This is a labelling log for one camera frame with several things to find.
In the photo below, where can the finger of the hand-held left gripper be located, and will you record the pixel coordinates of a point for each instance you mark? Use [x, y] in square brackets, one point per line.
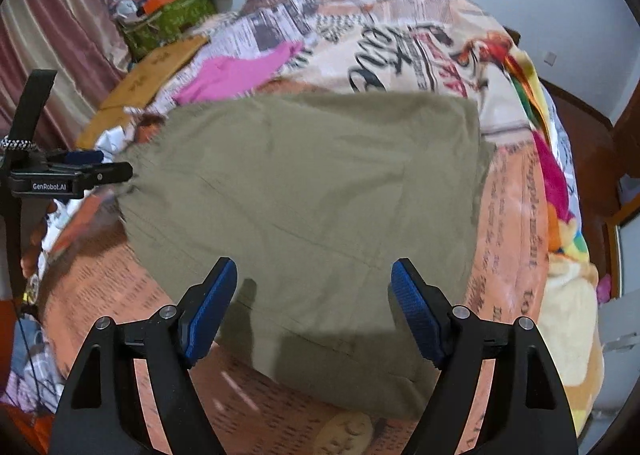
[82, 156]
[112, 172]

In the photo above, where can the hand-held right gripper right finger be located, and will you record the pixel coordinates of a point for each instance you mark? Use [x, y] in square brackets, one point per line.
[415, 310]

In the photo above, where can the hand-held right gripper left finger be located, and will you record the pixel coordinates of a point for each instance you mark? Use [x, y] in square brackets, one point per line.
[212, 310]

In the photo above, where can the olive green pants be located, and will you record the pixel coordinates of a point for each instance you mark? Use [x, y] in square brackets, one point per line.
[310, 175]

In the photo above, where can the wooden board with flower cutouts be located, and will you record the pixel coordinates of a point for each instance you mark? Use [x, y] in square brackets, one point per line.
[145, 80]

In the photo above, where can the striped brown curtain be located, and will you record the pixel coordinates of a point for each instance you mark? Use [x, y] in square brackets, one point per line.
[60, 25]

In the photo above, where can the pink garment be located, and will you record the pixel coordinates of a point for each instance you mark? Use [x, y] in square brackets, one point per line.
[230, 77]

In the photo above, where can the green patterned storage basket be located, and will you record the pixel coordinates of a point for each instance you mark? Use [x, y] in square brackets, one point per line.
[170, 20]

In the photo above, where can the rainbow coloured fleece blanket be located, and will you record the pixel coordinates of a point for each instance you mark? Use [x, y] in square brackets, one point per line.
[555, 180]

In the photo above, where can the printed newspaper pattern blanket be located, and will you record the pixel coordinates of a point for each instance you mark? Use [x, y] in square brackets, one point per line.
[390, 10]

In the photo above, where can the white wall socket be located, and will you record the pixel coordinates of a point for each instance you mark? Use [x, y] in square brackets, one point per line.
[550, 57]

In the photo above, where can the dark wooden bed post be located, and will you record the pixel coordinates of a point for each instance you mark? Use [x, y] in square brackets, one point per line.
[511, 34]

